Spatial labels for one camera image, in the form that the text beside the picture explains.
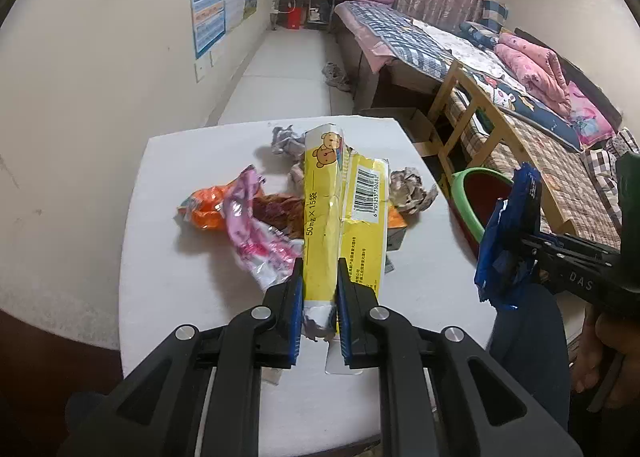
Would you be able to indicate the brown snack wrapper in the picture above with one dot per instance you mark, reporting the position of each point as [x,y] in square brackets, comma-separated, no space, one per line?
[280,212]

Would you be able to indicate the small crumpled paper ball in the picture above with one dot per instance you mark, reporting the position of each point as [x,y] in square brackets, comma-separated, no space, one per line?
[297,177]

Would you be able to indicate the yellow cardboard box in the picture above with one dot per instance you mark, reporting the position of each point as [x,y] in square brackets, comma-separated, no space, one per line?
[325,217]

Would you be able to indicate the pink cartoon pillow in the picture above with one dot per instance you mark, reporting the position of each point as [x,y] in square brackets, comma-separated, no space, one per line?
[592,117]

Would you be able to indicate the blue plaid pillow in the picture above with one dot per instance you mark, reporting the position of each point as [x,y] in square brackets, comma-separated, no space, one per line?
[494,14]

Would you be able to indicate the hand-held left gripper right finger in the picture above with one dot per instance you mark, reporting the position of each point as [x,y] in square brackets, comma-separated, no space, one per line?
[345,317]

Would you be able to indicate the pink foil wrapper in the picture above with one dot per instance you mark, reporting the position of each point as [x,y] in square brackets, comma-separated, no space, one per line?
[250,232]

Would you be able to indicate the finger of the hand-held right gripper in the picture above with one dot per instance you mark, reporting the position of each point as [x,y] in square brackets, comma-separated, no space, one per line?
[570,246]

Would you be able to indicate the grey crumpled paper ball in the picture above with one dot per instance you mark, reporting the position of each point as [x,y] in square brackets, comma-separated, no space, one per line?
[287,141]

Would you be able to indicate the pink quilt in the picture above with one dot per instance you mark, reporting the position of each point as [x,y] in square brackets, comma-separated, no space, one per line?
[532,67]

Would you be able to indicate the bed with blue plaid blanket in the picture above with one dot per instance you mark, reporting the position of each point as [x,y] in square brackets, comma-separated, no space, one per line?
[390,37]

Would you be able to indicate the dark blue cartoon blanket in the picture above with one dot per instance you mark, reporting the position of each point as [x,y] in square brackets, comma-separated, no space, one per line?
[545,119]

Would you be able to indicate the pair of grey shoes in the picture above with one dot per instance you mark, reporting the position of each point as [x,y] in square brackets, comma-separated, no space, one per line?
[337,76]

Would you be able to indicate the white printed packet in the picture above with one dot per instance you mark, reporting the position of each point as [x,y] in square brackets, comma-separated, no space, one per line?
[345,359]

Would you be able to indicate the person's right hand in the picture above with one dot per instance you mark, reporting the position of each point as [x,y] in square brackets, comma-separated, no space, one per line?
[617,337]

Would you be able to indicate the red container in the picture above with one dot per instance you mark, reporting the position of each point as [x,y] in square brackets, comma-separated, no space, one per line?
[295,18]

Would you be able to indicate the orange snack wrapper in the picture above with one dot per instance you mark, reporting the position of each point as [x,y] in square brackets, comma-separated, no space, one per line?
[205,207]

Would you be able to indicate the striped crumpled paper ball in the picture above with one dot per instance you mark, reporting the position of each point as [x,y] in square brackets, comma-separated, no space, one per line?
[412,189]

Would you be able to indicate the blue foil wrapper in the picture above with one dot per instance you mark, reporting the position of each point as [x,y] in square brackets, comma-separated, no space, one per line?
[505,247]

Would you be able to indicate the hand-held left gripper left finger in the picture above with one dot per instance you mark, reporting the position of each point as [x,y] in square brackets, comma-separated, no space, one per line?
[298,317]

